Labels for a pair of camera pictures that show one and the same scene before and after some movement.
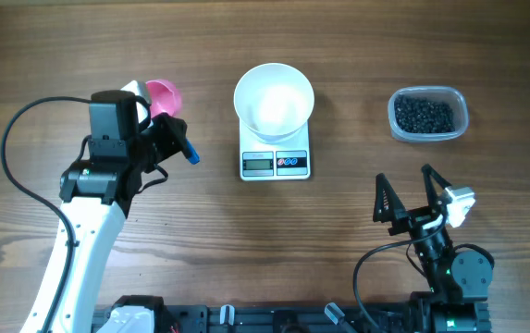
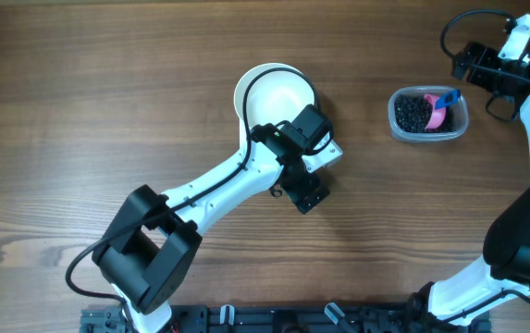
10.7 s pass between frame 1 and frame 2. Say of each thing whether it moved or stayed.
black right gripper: moved
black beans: stayed
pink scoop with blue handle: moved
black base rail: stayed
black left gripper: moved
